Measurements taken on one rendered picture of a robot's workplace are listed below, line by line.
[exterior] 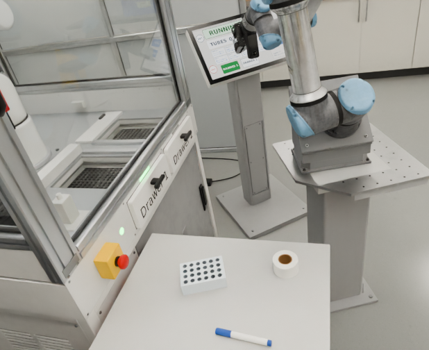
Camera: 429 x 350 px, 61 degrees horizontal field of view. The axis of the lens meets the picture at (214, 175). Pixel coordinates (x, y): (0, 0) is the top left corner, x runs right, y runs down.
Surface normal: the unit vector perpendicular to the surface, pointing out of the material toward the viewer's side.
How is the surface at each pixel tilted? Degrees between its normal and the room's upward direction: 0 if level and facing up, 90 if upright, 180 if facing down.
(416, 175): 0
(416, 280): 0
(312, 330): 0
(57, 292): 90
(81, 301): 90
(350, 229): 90
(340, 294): 90
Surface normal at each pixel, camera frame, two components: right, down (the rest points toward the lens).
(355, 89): 0.04, -0.22
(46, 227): 0.96, 0.01
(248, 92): 0.40, 0.45
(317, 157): 0.05, 0.55
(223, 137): -0.18, 0.58
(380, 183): -0.16, -0.82
